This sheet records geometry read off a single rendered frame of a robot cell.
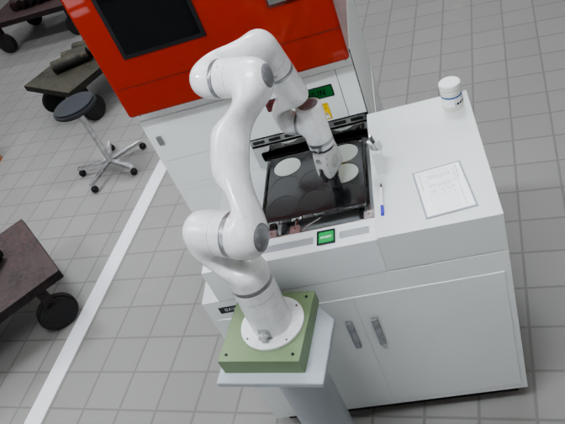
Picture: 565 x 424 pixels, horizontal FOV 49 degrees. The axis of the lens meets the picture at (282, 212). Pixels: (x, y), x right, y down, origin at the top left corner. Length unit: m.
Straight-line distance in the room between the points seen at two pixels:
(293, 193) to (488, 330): 0.78
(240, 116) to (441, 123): 0.84
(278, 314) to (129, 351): 1.68
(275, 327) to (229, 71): 0.70
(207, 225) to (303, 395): 0.69
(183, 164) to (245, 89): 1.01
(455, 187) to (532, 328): 1.00
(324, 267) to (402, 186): 0.34
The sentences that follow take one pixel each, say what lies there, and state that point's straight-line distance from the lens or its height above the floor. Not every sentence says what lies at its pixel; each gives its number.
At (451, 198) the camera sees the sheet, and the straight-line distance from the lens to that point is 1.86.
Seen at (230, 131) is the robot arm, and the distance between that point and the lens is 1.53.
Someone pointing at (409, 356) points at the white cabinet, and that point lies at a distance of 2.26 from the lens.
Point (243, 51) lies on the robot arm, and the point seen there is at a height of 1.54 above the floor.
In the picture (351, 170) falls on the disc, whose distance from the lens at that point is 2.16.
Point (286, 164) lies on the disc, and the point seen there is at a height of 0.90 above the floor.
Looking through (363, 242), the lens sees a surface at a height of 0.96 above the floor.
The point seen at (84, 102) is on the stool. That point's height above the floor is 0.56.
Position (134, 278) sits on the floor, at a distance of 3.65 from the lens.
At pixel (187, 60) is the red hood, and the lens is 2.16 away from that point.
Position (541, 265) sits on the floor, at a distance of 2.94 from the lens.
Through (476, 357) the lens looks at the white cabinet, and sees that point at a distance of 2.30.
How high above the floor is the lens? 2.23
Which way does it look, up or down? 39 degrees down
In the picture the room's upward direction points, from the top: 24 degrees counter-clockwise
